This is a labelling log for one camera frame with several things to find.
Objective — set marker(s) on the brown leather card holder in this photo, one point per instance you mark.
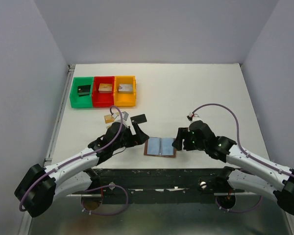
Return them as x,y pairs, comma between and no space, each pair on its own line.
160,147

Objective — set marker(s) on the left aluminium side rail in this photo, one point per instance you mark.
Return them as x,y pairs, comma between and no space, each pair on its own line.
52,143

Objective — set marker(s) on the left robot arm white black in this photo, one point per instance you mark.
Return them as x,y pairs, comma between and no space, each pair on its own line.
41,185

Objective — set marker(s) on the green plastic bin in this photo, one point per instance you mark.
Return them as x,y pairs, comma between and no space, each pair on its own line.
81,102

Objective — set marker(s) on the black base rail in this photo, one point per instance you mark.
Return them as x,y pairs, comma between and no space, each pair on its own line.
157,186

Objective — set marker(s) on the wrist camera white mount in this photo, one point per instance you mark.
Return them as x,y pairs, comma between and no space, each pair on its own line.
121,117
192,117

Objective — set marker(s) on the gold card in red bin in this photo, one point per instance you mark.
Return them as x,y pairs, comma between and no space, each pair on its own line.
105,88

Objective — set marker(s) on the black card in green bin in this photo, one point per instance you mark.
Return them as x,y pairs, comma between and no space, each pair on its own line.
83,90

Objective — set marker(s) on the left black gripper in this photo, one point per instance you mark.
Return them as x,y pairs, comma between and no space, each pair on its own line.
131,136

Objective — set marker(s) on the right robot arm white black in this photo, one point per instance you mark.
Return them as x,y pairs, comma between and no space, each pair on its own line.
262,177

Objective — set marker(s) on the gold card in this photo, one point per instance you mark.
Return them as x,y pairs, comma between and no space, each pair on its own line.
105,88
109,119

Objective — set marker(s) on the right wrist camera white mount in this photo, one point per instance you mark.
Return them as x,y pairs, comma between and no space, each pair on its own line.
192,117

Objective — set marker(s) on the silver card in yellow bin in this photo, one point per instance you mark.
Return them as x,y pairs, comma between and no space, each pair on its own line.
125,88

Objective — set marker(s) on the black credit card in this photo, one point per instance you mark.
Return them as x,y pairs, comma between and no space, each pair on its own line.
139,119

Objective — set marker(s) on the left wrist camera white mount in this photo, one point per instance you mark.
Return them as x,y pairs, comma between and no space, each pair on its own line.
121,117

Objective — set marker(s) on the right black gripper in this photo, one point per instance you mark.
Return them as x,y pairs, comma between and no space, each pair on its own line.
184,140

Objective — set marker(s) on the red plastic bin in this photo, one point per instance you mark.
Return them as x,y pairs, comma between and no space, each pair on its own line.
102,100

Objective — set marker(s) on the yellow plastic bin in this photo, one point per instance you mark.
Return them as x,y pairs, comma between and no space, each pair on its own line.
121,98

